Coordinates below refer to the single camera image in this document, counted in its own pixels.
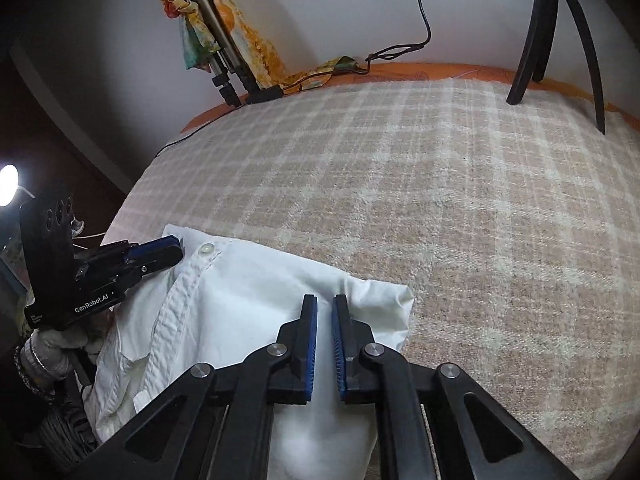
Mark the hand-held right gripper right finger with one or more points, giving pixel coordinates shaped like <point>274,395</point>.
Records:
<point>339,345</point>

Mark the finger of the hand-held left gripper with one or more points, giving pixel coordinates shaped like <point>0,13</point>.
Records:
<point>160,246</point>
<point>165,261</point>

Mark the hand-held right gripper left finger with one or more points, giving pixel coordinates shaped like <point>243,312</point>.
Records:
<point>310,340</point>

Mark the white shirt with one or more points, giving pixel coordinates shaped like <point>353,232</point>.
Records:
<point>240,300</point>

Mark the person's left forearm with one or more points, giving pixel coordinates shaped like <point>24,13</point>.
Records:
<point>37,375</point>

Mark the person's left hand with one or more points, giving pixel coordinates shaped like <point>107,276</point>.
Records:
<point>60,342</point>

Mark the white clamp lamp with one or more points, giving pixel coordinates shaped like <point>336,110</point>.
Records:
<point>7,182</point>

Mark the black power adapter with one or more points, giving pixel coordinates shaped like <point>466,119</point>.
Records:
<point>267,94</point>

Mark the person's striped grey trousers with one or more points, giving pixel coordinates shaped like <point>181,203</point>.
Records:
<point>65,430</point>

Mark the colourful scarf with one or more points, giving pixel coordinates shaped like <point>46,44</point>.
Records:
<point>260,50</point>

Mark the folded grey tripod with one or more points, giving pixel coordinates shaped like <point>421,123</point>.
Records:
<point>210,15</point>

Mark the black mini tripod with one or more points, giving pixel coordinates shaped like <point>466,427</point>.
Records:
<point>535,35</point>

